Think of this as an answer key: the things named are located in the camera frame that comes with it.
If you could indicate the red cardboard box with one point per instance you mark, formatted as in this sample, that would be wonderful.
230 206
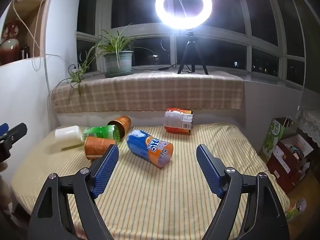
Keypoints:
287 162

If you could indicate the yellow striped cloth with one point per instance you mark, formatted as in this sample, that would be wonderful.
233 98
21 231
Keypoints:
160 197

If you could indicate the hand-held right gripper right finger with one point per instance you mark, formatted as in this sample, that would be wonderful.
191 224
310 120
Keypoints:
210 173

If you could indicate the orange patterned cup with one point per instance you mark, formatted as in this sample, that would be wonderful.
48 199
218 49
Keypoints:
96 147
123 123

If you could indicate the lace cloth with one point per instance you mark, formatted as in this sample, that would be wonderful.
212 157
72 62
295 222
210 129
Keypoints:
311 125

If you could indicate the green label bottle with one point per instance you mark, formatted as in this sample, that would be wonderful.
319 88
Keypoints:
297 208

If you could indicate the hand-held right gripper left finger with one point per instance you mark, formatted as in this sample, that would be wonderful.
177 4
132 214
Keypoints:
105 173

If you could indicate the red vase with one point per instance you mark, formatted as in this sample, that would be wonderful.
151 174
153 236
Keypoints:
10 47

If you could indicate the green carton box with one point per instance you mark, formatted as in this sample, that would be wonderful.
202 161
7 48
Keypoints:
273 140

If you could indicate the blue and orange cup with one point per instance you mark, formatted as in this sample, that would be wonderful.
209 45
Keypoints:
147 147

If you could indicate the spider plant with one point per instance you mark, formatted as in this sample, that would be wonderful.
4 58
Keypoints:
113 40

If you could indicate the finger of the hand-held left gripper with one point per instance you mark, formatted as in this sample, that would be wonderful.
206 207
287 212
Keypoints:
13 135

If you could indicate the red and white label cup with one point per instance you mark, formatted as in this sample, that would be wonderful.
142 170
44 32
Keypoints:
178 121

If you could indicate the black tripod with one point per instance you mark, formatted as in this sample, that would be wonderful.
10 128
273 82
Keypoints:
191 52

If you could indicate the plaid cloth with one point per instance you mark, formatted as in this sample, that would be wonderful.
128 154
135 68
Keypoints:
150 92

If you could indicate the green plant pot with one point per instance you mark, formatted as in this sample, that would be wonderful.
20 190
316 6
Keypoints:
118 62

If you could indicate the wooden shelf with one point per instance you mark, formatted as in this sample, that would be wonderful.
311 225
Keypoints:
27 17

